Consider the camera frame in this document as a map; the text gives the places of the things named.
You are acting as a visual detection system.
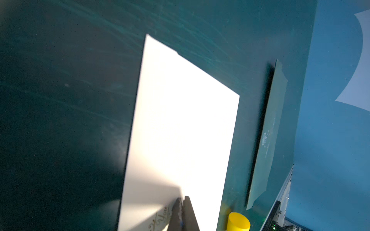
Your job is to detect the dark green envelope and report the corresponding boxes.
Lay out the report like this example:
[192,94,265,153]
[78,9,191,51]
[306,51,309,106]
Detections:
[246,59,288,210]

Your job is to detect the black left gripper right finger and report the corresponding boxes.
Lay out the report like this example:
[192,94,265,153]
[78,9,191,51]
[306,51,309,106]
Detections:
[183,196,200,231]

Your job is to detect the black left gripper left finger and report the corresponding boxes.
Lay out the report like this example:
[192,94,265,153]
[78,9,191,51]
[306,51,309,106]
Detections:
[167,197,183,231]

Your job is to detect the yellow glue stick cap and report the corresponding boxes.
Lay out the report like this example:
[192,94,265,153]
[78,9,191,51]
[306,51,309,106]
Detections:
[226,212,251,231]

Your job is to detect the cream yellow envelope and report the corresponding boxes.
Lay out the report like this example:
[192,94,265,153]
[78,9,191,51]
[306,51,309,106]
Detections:
[118,35,240,231]

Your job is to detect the aluminium front mounting rail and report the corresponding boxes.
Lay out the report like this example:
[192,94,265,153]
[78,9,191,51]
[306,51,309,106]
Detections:
[260,166,294,231]

